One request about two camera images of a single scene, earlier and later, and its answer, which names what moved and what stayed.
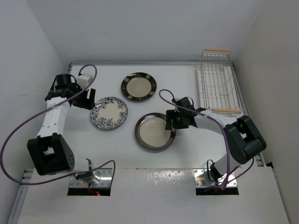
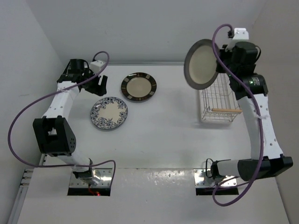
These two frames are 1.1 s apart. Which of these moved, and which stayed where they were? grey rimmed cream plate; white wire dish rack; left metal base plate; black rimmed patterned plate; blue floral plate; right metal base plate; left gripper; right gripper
Moved: grey rimmed cream plate; right gripper; left gripper
Stayed: right metal base plate; left metal base plate; white wire dish rack; blue floral plate; black rimmed patterned plate
